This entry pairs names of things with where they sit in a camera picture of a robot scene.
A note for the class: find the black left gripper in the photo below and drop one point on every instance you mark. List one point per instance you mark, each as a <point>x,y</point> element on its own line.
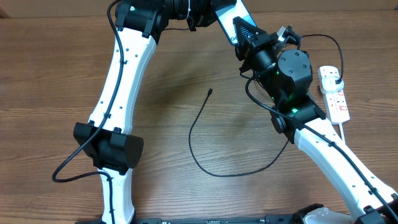
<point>205,7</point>

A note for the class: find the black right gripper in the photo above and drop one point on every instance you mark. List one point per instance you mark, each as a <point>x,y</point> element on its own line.
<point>255,42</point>

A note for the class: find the blue Galaxy smartphone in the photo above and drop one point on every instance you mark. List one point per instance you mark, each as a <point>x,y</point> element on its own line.
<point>227,16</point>

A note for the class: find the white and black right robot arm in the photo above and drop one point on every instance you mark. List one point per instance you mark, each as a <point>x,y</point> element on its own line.
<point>284,70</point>

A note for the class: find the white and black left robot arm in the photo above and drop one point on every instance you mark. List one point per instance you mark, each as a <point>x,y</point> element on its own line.
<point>106,138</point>

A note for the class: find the white charger plug adapter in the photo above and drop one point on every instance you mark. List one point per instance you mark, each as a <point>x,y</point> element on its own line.
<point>330,85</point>

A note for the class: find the white power strip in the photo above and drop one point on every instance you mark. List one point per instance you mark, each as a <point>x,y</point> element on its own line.
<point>335,103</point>

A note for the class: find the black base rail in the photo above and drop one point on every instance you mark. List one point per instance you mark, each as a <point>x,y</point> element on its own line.
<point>268,219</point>

